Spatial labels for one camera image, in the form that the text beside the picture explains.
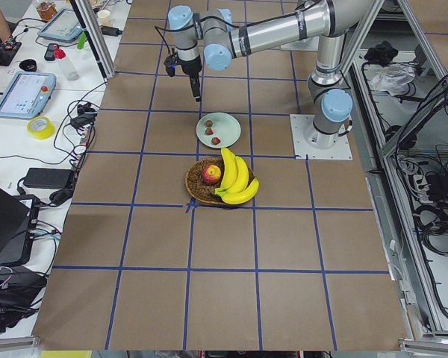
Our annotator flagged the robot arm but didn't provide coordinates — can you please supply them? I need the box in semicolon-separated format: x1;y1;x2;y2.
164;1;364;136

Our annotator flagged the aluminium side frame rail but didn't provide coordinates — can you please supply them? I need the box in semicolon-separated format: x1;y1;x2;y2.
349;52;448;356

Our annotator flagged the white squeeze bottle red cap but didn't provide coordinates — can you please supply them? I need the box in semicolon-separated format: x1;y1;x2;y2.
54;46;79;81

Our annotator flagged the yellow banana bunch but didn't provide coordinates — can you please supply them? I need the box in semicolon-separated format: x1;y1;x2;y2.
214;148;260;205

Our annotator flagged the light green plate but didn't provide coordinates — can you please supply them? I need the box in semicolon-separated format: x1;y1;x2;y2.
196;112;241;148

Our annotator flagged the far teach pendant tablet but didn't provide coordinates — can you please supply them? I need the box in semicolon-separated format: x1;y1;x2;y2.
37;8;83;43

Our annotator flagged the white paper cup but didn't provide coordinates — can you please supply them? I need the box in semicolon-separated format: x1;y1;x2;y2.
96;9;111;26

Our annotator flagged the black phone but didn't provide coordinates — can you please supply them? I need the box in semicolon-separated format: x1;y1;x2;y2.
44;43;59;62

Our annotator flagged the coiled black cable bundle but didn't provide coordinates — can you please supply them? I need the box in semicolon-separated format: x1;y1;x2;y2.
412;203;448;258

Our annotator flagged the brown wicker basket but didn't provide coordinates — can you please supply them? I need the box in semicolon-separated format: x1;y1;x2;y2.
185;157;260;206

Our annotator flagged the black laptop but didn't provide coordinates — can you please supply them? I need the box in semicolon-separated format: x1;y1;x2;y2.
0;188;39;267

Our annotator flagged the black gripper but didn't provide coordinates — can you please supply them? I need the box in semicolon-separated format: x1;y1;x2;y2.
180;55;202;102

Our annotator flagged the aluminium frame post right side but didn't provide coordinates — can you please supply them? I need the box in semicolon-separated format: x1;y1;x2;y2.
70;0;116;80

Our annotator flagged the teach pendant tablet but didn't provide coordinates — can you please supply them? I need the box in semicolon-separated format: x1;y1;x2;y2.
0;72;57;120
37;8;83;43

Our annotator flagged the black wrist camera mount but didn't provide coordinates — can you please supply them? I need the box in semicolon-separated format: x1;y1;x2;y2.
164;54;178;78

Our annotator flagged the red apple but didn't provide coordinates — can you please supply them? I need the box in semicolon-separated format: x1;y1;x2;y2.
201;164;222;185

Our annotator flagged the black power adapter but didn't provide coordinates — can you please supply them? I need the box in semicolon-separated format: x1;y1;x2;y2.
23;168;73;189

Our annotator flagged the yellow tape roll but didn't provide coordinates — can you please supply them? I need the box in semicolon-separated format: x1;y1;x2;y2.
27;116;55;140

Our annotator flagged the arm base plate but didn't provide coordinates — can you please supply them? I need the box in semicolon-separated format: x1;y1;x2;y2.
290;114;352;160

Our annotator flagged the black round cap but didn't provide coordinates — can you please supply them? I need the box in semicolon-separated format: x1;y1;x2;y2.
19;59;37;72

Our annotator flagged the near teach pendant tablet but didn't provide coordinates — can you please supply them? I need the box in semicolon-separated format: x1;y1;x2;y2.
0;72;57;120

